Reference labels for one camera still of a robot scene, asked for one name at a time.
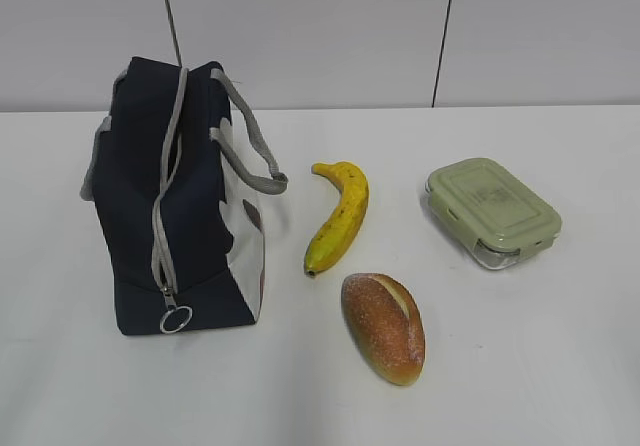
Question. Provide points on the yellow banana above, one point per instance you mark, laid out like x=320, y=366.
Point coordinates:
x=336, y=235

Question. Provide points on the brown bread loaf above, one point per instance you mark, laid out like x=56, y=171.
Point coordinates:
x=386, y=325

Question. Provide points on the green lidded glass container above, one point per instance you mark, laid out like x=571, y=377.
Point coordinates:
x=491, y=213

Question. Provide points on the navy insulated lunch bag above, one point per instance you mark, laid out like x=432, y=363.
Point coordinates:
x=177, y=167

